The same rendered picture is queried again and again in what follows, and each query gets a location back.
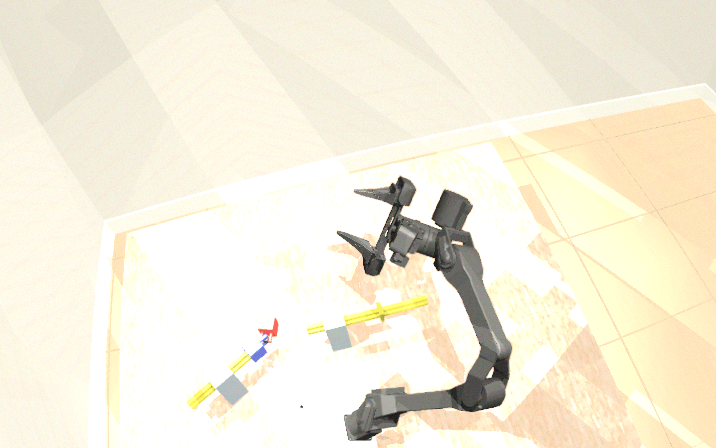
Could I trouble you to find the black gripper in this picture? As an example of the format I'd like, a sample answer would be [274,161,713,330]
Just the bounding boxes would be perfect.
[337,175,429,277]

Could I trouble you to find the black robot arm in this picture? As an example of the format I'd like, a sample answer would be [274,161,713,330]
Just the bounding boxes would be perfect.
[343,189,513,441]

